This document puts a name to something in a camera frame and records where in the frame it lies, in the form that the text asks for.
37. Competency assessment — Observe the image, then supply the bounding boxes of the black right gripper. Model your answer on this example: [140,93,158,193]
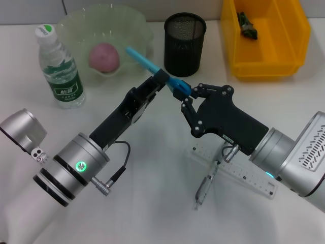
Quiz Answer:
[172,82,269,156]

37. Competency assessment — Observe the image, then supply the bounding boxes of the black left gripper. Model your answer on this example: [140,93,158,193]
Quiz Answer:
[89,68,170,153]

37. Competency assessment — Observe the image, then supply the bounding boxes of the blue scissors with sheath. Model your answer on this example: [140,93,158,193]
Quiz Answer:
[125,46,193,98]

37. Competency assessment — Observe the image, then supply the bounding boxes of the pink peach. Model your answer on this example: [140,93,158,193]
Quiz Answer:
[88,43,120,74]

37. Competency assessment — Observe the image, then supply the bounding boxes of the grey white pen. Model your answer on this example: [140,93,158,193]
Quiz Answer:
[194,159,221,211]

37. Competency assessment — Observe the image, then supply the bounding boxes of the transparent plastic ruler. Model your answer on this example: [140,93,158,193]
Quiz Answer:
[187,144,278,201]

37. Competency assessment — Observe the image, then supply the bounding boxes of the green plastic wrapper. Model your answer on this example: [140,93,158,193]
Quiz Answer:
[237,12,259,41]

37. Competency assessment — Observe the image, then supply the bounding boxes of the clear water bottle green label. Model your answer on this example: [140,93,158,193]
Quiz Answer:
[35,23,86,109]

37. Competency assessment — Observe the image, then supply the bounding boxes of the black mesh pen holder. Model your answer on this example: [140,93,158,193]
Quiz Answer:
[164,12,207,77]

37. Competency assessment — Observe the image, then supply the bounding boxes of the translucent green wavy fruit bowl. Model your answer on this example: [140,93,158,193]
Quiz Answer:
[56,4,155,87]

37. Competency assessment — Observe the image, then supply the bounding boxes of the yellow plastic bin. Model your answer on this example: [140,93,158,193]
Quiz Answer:
[220,0,312,81]

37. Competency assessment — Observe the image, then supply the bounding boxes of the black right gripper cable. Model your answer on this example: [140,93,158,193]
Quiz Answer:
[221,142,241,163]

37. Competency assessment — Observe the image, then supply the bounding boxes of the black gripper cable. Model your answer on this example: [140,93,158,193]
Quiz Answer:
[221,142,241,163]
[91,141,132,197]

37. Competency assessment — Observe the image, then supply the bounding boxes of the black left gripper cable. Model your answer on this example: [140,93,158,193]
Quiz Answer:
[91,141,132,197]

